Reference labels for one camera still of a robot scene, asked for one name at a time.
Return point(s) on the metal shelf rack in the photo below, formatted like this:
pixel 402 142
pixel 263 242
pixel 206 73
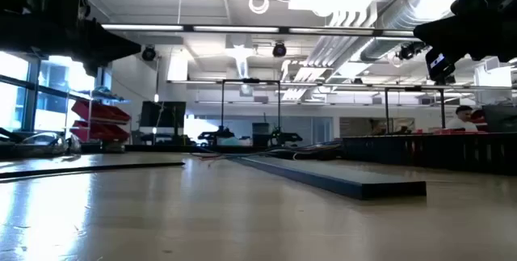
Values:
pixel 109 98

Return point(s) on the white hanging panel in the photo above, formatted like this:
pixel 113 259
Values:
pixel 493 77

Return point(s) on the black background robot arm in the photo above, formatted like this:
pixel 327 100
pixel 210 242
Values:
pixel 287 136
pixel 218 134

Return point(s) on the dark monitor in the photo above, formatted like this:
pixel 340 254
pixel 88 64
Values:
pixel 501 117

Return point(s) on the white ceiling slat panel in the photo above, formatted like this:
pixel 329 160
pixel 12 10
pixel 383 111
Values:
pixel 315 71

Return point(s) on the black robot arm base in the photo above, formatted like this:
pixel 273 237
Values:
pixel 40 146

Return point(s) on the white ceiling pipe cross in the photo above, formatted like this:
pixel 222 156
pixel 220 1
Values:
pixel 241 57

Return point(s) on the black station frame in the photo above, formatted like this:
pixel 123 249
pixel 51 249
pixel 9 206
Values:
pixel 250 80
pixel 387 107

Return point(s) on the black monitor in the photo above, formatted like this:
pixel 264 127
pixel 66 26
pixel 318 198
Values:
pixel 161 114

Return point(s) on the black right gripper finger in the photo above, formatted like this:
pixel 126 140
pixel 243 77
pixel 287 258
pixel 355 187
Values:
pixel 442 36

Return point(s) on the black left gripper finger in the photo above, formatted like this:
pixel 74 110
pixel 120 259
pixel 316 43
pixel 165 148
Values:
pixel 115 45

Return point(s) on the red storage bin row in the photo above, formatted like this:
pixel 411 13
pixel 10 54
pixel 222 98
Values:
pixel 101 131
pixel 101 112

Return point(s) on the black ceiling spotlight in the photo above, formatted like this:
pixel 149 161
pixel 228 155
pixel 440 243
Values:
pixel 279 50
pixel 406 52
pixel 148 53

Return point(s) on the black computer box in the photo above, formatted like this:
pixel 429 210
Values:
pixel 260 131

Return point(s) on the orange box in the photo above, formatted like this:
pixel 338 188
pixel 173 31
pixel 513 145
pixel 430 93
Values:
pixel 444 131

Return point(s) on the window frame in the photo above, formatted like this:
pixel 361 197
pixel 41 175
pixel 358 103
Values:
pixel 31 91

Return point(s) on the person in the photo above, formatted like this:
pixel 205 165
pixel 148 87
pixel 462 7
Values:
pixel 377 127
pixel 462 121

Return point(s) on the red chair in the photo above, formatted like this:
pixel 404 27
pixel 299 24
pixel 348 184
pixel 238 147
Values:
pixel 476 117

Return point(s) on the overhead light bar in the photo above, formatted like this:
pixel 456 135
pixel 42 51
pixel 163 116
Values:
pixel 234 29

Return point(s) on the black table frame rail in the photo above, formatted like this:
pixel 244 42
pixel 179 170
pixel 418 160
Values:
pixel 161 148

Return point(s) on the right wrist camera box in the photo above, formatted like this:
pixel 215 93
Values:
pixel 438 67

